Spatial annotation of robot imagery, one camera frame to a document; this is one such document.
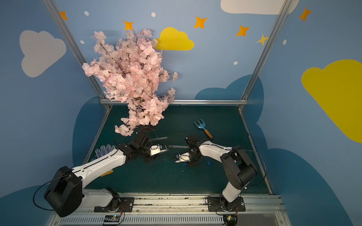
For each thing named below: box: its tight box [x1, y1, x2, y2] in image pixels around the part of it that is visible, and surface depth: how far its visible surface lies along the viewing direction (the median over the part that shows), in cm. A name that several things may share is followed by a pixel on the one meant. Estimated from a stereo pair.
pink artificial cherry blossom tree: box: [82, 28, 179, 137], surface depth 72 cm
